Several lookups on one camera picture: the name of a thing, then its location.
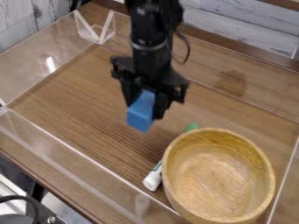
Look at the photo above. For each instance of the black metal stand base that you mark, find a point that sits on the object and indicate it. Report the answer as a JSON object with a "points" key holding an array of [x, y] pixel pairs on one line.
{"points": [[22, 212]]}

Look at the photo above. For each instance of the blue rectangular block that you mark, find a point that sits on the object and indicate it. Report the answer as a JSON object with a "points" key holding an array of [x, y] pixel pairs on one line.
{"points": [[141, 112]]}

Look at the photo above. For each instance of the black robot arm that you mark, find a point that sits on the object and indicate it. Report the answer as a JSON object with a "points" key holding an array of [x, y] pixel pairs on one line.
{"points": [[156, 19]]}

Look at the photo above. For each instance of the clear acrylic corner bracket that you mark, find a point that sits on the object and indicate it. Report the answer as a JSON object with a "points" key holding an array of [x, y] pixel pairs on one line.
{"points": [[93, 32]]}

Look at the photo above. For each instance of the brown wooden bowl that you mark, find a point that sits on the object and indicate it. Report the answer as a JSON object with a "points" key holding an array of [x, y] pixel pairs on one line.
{"points": [[218, 177]]}

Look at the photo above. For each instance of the white green-capped marker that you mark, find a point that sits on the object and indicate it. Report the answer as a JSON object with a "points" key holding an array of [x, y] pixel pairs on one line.
{"points": [[154, 178]]}

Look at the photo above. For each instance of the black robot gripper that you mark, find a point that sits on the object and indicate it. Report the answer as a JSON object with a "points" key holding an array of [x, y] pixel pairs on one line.
{"points": [[149, 71]]}

